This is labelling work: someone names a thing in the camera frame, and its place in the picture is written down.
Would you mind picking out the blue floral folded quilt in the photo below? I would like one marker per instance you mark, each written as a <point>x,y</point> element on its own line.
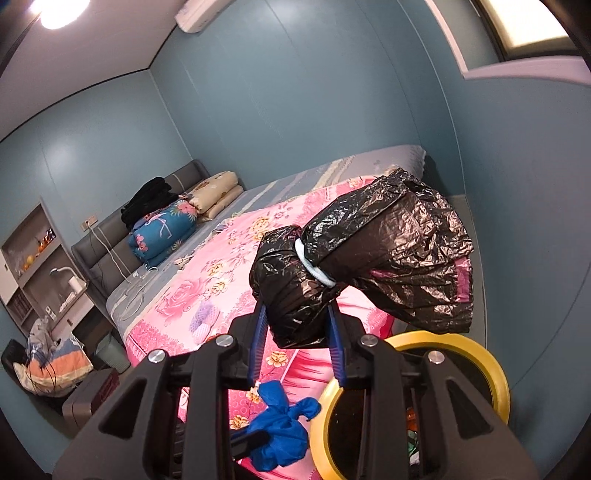
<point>161,230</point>

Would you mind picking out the grey bed headboard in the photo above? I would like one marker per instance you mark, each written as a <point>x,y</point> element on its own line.
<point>92,258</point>

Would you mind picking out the small bottles on shelf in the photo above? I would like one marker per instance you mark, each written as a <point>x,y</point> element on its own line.
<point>46,243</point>

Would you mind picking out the yellow rimmed trash bin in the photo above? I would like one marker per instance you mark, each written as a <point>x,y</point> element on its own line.
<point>466,344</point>

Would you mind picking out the ceiling light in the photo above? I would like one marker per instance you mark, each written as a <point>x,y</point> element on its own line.
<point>64,9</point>

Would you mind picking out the dark grey storage box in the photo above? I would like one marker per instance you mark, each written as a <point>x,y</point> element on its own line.
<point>87,401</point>

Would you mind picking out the beige folded quilt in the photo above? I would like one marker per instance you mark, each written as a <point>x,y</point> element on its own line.
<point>217,189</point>

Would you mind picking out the white air conditioner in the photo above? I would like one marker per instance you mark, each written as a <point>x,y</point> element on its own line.
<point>198,14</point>

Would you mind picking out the white elastic band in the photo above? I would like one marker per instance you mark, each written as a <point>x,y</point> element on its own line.
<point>314,270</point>

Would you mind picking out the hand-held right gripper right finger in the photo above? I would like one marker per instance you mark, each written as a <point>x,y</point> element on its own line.
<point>336,350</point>

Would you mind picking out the white desk lamp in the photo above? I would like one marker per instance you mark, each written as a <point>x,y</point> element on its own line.
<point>74,284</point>

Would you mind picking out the light green waste bin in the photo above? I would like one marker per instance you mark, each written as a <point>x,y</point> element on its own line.
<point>113,355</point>

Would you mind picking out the grey bed with headboard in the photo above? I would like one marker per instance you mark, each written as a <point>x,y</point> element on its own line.
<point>295,180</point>

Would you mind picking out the beige wall shelf unit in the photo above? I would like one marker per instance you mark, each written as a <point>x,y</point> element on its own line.
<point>27,281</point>

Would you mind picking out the oranges on shelf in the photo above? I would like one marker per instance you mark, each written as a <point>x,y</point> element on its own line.
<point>27,262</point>

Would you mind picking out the wall socket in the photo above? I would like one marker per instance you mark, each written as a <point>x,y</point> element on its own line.
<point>90,223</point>

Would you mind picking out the black plastic bag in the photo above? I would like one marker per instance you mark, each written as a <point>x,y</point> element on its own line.
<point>392,258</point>

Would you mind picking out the orange and blue cloth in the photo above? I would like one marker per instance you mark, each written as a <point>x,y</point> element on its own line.
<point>60,364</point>

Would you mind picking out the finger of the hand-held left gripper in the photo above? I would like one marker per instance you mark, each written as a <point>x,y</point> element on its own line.
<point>244,445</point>

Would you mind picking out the purple foam fruit net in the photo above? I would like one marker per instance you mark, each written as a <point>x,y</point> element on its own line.
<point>202,331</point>
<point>205,314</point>

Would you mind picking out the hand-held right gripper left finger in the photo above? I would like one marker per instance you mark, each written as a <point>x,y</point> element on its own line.
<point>259,341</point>

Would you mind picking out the blue rubber glove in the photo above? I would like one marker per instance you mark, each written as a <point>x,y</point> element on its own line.
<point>277,434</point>

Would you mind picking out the pink floral blanket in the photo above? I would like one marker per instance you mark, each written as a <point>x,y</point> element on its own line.
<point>240,240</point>

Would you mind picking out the black clothing pile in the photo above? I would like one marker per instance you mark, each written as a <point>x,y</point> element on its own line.
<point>147,198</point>

